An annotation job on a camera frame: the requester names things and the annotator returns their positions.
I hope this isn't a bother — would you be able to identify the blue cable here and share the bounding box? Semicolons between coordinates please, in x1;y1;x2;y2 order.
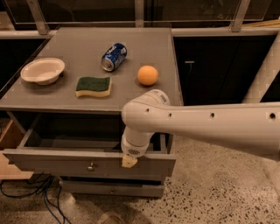
0;178;73;224

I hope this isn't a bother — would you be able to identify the grey drawer cabinet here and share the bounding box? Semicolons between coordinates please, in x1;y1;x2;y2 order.
0;27;181;197

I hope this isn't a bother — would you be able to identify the light wooden furniture piece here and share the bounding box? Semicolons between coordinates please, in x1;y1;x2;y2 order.
0;120;33;180

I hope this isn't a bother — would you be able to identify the blue soda can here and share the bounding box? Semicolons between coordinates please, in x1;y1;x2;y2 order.
101;43;127;72

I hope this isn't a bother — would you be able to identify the orange ball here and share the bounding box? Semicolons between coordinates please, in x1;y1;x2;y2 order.
137;66;158;86

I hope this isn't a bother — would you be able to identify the grey top drawer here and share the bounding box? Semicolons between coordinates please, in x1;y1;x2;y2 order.
3;113;176;180

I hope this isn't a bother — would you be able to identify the white bowl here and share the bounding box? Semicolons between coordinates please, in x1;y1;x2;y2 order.
20;58;65;85

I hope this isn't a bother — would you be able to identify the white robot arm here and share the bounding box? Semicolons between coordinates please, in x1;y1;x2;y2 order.
121;89;280;168

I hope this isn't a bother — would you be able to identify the green yellow sponge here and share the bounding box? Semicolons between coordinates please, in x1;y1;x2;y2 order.
75;77;111;97

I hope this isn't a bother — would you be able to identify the metal glass railing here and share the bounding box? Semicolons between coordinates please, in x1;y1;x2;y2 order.
0;0;280;39

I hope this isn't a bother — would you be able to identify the white diagonal post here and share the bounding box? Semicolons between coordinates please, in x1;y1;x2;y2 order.
242;32;280;103

